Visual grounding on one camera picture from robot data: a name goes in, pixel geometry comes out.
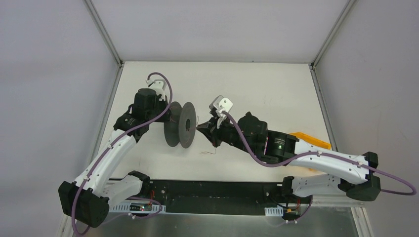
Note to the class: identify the right white cable duct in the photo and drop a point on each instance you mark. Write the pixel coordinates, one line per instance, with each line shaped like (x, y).
(274, 211)

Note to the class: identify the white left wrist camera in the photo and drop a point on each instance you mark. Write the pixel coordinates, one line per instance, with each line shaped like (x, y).
(157, 86)

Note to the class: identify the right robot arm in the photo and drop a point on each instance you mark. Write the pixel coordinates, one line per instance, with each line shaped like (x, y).
(342, 174)

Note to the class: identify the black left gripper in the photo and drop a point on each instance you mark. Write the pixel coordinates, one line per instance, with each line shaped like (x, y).
(165, 114)

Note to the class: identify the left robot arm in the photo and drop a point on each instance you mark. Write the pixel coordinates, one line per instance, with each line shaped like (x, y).
(88, 199)

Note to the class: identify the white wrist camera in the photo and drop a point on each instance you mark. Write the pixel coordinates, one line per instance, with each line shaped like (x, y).
(157, 86)
(218, 107)

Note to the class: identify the left aluminium frame post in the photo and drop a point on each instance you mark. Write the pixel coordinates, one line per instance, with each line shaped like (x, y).
(103, 31)

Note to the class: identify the right aluminium frame post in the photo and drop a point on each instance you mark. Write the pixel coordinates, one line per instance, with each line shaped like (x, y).
(334, 31)

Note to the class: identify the dark grey perforated spool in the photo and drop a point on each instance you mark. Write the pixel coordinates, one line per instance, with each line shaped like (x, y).
(181, 126)

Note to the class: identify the aluminium frame post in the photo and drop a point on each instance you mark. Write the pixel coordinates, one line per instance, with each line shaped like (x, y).
(103, 31)
(334, 31)

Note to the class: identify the yellow plastic bin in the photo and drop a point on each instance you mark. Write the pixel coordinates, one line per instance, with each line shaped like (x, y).
(312, 140)

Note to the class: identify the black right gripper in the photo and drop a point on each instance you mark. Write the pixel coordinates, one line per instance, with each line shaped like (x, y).
(215, 131)

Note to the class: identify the white cable duct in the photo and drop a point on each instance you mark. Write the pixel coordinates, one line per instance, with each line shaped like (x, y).
(137, 207)
(274, 211)

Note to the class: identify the left white cable duct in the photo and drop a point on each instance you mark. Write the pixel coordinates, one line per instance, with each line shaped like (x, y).
(137, 207)

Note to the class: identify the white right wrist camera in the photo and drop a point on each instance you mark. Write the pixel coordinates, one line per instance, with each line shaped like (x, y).
(218, 107)

